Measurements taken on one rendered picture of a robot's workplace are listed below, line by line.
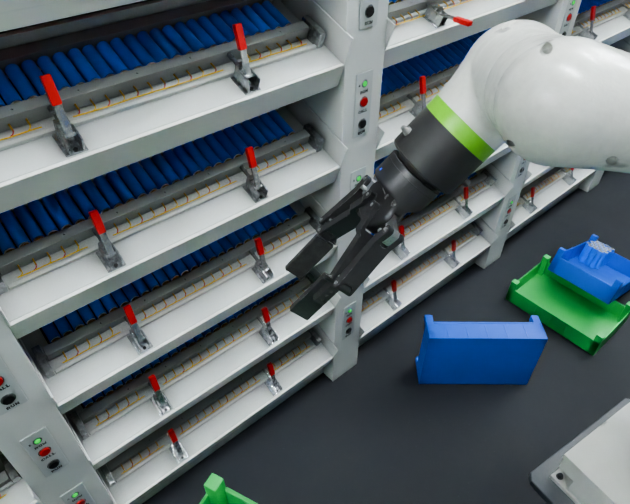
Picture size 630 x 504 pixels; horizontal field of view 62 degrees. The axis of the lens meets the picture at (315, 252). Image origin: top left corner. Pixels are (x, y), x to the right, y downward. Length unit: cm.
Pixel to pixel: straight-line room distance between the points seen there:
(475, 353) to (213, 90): 97
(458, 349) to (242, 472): 62
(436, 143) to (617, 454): 71
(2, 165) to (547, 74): 59
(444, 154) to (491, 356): 95
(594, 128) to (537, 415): 117
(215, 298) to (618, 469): 77
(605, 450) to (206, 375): 77
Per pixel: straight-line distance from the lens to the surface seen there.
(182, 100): 79
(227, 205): 91
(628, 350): 182
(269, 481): 138
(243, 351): 118
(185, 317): 100
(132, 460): 130
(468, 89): 59
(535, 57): 49
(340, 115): 96
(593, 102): 47
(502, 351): 147
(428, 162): 59
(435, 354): 143
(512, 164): 166
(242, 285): 104
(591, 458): 109
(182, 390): 114
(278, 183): 95
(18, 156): 73
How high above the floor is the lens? 125
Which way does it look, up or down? 42 degrees down
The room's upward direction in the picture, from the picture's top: straight up
